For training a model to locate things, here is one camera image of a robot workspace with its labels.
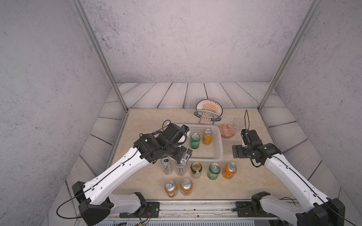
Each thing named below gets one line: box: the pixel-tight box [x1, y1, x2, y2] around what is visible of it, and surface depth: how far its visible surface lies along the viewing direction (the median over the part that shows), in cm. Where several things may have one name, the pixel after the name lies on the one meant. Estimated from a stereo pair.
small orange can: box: [180, 177, 194, 196], surface depth 73 cm
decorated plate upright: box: [196, 98, 223, 117], surface depth 104 cm
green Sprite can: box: [207, 162, 222, 181], surface depth 79 cm
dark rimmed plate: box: [193, 109, 222, 122], surface depth 106 cm
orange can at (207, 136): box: [202, 128, 214, 146], surface depth 93 cm
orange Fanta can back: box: [164, 179, 178, 198], surface depth 72 cm
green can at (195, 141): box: [190, 132, 201, 150], surface depth 92 cm
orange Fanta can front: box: [222, 161, 238, 180], surface depth 79 cm
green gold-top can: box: [190, 161, 203, 179], surface depth 79 cm
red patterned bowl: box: [219, 123, 237, 139], surface depth 106 cm
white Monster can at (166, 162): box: [160, 156, 173, 175], surface depth 79 cm
